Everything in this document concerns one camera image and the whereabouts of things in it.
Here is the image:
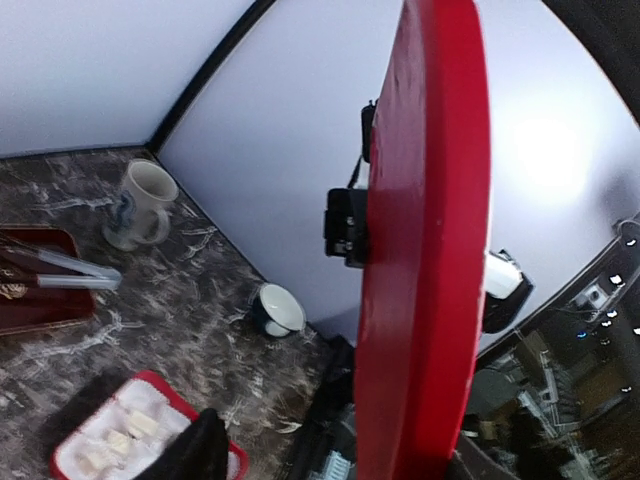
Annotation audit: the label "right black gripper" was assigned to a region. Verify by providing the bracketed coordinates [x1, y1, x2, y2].
[323, 188, 369, 268]

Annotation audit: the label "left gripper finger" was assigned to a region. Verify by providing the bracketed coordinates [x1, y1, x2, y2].
[135, 408, 229, 480]

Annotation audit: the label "red box lid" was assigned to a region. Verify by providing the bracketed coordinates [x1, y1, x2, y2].
[354, 1, 490, 479]

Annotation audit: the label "red box with liners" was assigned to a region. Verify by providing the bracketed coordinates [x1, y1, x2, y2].
[47, 369, 250, 480]

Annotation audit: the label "metal tongs white handles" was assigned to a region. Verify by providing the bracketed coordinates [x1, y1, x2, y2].
[1, 237, 122, 290]

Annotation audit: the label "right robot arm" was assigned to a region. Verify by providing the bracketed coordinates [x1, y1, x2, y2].
[323, 188, 534, 334]

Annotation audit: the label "white bowl dark base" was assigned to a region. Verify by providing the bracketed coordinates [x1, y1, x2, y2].
[250, 283, 306, 338]

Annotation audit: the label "cream mug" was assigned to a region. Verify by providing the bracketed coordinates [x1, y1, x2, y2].
[102, 159, 179, 252]

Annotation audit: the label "dark red tray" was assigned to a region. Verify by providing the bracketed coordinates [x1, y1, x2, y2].
[1, 226, 96, 336]

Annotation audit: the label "right black frame post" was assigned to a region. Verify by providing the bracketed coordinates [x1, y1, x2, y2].
[146, 0, 276, 155]

